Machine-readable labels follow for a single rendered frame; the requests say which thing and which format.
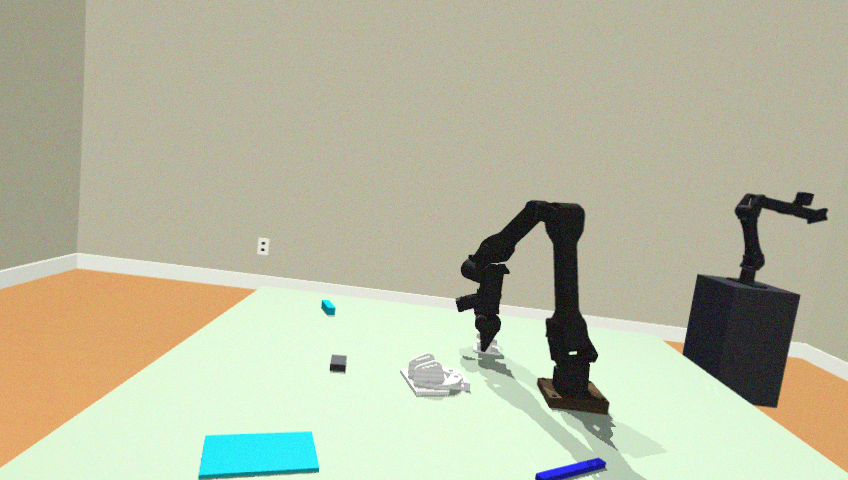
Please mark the cyan flat rectangular plate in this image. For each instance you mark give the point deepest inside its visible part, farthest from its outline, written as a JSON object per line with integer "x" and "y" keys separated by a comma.
{"x": 258, "y": 454}

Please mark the cyan rectangular block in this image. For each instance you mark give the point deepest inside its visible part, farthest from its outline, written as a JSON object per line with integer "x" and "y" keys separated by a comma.
{"x": 328, "y": 307}

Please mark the blue flat bar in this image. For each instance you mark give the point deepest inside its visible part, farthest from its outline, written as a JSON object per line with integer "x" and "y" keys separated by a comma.
{"x": 571, "y": 470}

